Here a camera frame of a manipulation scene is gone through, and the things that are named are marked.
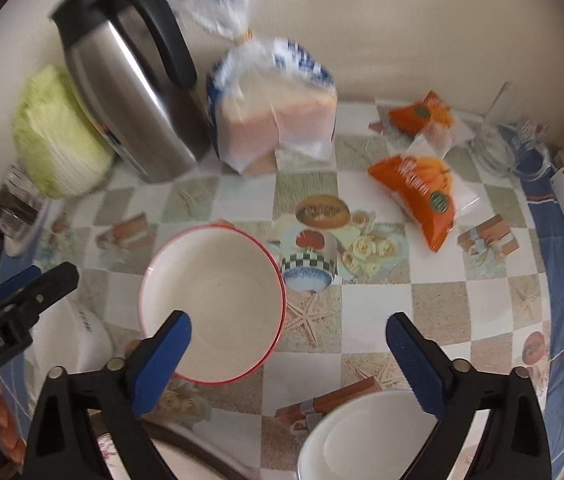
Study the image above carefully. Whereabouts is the round pink floral plate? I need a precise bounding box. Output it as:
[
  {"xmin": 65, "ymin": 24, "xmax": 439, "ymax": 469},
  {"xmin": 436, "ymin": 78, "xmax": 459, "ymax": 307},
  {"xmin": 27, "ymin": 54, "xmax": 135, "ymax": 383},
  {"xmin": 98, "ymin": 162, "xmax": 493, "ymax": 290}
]
[{"xmin": 89, "ymin": 432, "xmax": 243, "ymax": 480}]

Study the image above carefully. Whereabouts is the clear glass mug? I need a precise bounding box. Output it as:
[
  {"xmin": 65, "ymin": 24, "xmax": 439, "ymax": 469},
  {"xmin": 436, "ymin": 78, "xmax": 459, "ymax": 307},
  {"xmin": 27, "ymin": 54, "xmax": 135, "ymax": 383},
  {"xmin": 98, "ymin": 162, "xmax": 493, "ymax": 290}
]
[{"xmin": 472, "ymin": 82, "xmax": 555, "ymax": 181}]

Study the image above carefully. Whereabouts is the orange snack packet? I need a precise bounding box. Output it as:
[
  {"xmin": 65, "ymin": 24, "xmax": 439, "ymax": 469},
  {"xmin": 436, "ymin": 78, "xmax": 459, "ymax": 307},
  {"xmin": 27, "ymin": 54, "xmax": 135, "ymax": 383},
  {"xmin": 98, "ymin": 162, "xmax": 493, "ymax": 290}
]
[
  {"xmin": 367, "ymin": 154, "xmax": 483, "ymax": 253},
  {"xmin": 377, "ymin": 90, "xmax": 478, "ymax": 158}
]

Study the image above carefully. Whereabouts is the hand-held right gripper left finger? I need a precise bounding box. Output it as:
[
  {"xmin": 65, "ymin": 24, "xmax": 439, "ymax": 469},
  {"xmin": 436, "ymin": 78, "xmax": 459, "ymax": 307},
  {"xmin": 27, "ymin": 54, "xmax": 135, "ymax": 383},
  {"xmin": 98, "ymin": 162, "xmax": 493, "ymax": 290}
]
[{"xmin": 22, "ymin": 310, "xmax": 193, "ymax": 480}]

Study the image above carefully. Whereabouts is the stainless steel thermos jug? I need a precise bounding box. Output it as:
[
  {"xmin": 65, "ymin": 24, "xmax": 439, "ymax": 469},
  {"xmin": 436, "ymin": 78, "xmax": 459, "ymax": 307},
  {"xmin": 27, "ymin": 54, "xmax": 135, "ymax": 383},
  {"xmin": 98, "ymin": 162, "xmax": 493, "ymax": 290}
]
[{"xmin": 51, "ymin": 0, "xmax": 213, "ymax": 184}]

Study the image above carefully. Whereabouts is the large white bowl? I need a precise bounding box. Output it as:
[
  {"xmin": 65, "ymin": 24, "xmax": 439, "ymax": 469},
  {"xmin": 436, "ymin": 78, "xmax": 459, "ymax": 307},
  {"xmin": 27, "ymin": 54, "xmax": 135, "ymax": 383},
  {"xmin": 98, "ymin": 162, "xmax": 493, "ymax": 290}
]
[{"xmin": 296, "ymin": 389, "xmax": 445, "ymax": 480}]

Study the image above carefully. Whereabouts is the napa cabbage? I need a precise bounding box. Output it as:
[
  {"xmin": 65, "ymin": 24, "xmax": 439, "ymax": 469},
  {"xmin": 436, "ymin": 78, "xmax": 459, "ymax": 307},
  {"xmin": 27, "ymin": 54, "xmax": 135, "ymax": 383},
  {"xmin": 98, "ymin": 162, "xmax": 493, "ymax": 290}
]
[{"xmin": 12, "ymin": 65, "xmax": 115, "ymax": 200}]

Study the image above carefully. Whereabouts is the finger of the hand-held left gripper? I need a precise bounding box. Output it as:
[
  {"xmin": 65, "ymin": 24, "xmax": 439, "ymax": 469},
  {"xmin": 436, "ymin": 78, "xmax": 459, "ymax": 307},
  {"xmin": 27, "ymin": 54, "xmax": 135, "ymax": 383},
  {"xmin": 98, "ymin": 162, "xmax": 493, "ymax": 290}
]
[
  {"xmin": 0, "ymin": 262, "xmax": 80, "ymax": 328},
  {"xmin": 0, "ymin": 266, "xmax": 43, "ymax": 297}
]

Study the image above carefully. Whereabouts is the small white bowl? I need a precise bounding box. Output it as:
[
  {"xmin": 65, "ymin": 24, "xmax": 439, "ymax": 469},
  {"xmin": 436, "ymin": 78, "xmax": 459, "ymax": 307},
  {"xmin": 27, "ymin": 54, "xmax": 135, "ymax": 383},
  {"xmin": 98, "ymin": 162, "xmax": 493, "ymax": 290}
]
[{"xmin": 27, "ymin": 297, "xmax": 114, "ymax": 397}]

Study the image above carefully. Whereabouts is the strawberry print bowl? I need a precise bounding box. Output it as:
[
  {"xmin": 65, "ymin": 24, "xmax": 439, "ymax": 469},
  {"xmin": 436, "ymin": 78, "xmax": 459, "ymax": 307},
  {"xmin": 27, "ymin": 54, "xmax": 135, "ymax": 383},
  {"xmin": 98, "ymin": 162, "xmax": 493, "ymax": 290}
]
[{"xmin": 138, "ymin": 224, "xmax": 288, "ymax": 387}]

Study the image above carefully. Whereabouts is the bagged sliced bread loaf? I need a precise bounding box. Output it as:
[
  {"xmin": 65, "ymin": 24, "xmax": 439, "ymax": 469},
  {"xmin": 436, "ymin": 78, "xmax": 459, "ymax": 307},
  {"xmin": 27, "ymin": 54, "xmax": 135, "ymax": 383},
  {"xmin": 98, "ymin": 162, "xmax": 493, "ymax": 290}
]
[{"xmin": 154, "ymin": 0, "xmax": 339, "ymax": 176}]

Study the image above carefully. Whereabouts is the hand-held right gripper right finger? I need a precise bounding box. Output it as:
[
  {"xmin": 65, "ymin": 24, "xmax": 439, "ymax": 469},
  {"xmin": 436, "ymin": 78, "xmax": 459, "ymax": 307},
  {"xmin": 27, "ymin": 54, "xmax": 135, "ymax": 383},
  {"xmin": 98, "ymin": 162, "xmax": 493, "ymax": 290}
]
[{"xmin": 386, "ymin": 311, "xmax": 553, "ymax": 480}]

